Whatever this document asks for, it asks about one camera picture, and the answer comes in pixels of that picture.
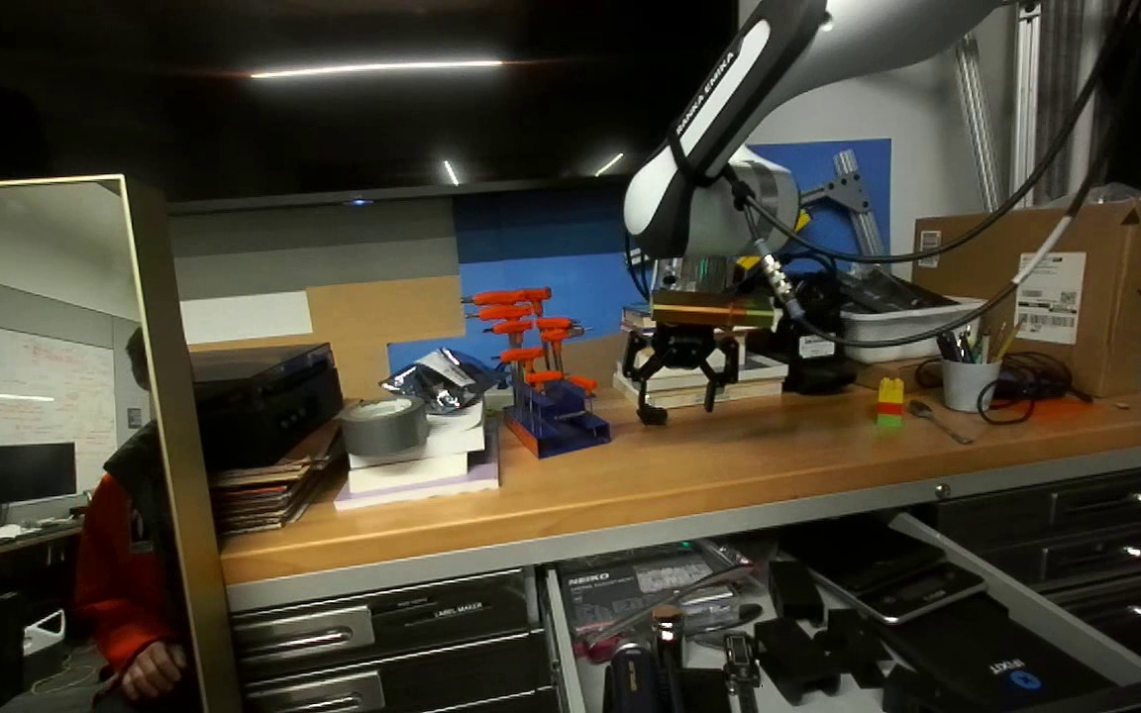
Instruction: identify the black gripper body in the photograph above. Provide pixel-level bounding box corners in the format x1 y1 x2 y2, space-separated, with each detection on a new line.
622 301 778 377

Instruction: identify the grey metal drawer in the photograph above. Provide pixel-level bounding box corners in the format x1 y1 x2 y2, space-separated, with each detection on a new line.
551 513 1141 713

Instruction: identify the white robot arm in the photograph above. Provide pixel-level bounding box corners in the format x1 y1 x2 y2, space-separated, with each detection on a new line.
622 0 1141 398

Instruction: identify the white bin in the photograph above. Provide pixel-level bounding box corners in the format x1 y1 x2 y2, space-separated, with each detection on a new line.
840 275 977 365

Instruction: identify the yellow red green lego stack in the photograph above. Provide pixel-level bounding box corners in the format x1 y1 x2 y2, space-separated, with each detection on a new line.
872 377 909 427

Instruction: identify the white cup with tools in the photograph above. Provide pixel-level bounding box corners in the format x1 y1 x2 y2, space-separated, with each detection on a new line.
938 330 999 412

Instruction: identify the cardboard box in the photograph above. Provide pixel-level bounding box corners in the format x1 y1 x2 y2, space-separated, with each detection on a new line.
911 197 1141 398

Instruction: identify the person in red jacket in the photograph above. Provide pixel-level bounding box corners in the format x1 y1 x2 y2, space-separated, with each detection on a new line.
70 324 192 705

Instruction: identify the black cable loop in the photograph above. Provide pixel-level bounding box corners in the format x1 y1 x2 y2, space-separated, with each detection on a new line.
974 351 1079 427

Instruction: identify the wooden post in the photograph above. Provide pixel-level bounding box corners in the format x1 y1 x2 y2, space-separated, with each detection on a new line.
127 180 241 713

